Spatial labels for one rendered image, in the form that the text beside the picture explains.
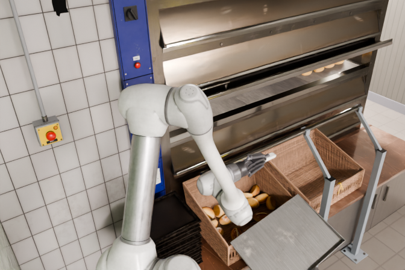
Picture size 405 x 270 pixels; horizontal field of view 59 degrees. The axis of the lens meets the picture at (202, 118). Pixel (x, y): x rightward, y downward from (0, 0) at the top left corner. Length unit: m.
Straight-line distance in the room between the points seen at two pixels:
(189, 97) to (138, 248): 0.55
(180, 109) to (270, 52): 1.20
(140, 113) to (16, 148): 0.73
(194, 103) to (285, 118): 1.52
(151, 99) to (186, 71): 0.75
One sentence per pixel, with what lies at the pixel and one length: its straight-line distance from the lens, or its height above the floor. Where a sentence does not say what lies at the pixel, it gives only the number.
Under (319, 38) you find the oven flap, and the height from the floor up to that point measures 1.53.
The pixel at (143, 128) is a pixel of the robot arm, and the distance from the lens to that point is 1.20.
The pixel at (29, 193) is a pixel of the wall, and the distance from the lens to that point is 1.90.
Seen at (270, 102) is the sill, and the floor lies 1.18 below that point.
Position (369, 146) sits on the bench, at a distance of 3.23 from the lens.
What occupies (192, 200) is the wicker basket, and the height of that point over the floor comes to 0.79.
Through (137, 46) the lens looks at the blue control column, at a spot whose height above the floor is 1.75.
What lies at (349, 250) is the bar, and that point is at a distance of 3.12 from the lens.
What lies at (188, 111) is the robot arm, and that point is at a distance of 1.13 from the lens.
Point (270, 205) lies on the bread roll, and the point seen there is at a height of 0.64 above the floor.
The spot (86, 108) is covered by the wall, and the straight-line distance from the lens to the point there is 1.75.
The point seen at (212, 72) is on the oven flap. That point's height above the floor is 1.51.
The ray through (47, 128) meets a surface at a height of 1.49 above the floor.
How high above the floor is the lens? 2.27
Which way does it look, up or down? 30 degrees down
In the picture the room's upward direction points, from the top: 2 degrees counter-clockwise
